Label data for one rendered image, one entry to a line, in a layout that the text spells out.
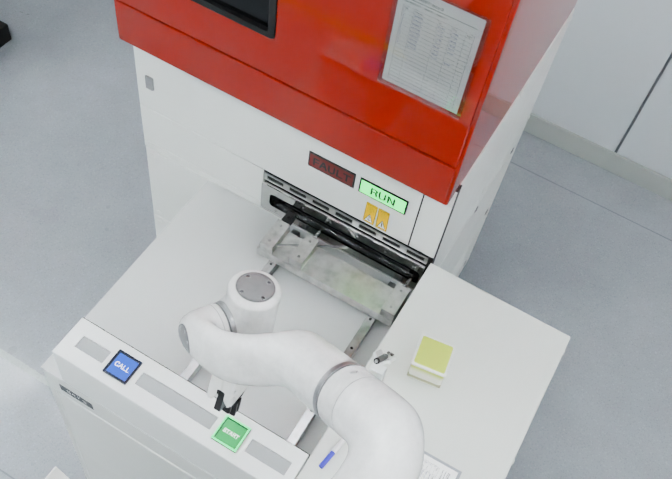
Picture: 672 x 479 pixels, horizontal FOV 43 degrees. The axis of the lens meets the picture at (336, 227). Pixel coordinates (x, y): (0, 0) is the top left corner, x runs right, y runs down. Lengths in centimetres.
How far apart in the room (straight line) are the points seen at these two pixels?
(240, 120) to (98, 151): 148
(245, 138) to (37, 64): 185
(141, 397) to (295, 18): 79
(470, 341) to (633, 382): 133
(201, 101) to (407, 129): 58
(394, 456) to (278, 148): 103
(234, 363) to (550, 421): 183
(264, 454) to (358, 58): 77
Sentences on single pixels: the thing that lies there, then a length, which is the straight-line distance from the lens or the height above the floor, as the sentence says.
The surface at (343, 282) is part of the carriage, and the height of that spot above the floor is 88.
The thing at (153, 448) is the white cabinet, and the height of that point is 75.
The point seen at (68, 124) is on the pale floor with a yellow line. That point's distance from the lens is 346.
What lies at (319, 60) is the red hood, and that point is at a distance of 160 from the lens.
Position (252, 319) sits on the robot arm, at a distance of 130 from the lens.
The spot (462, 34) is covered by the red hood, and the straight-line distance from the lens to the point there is 140.
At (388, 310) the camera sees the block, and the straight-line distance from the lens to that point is 191.
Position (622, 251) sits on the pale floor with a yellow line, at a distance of 339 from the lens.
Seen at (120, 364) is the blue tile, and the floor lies 96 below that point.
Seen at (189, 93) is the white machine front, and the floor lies 111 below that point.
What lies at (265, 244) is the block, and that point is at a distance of 197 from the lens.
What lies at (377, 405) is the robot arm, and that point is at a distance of 107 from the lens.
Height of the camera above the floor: 254
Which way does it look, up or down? 54 degrees down
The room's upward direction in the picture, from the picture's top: 10 degrees clockwise
